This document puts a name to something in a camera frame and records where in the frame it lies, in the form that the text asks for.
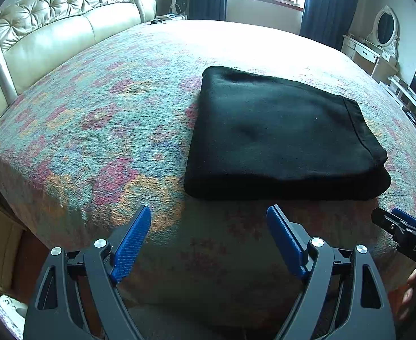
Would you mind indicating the cream tufted headboard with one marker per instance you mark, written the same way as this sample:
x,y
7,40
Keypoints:
x,y
37,36

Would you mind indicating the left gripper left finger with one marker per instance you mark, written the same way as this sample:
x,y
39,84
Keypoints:
x,y
56,311

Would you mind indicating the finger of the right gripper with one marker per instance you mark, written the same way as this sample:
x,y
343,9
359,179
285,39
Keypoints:
x,y
409,219
389,222

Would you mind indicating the white oval mirror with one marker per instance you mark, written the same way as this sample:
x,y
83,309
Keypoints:
x,y
385,31

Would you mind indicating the floral bedspread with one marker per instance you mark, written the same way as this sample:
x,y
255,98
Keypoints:
x,y
110,130

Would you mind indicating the black pants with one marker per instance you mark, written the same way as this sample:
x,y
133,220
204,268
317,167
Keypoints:
x,y
261,137

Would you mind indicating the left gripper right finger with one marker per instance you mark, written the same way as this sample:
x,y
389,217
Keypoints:
x,y
342,294

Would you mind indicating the right hand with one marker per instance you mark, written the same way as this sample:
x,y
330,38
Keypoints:
x,y
403,299

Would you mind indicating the white fan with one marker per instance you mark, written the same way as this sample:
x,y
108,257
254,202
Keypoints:
x,y
178,8

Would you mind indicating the white tv stand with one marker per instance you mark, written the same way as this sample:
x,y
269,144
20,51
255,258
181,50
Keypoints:
x,y
411,109

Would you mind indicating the white dressing table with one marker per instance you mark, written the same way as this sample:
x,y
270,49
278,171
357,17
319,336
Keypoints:
x,y
378,66

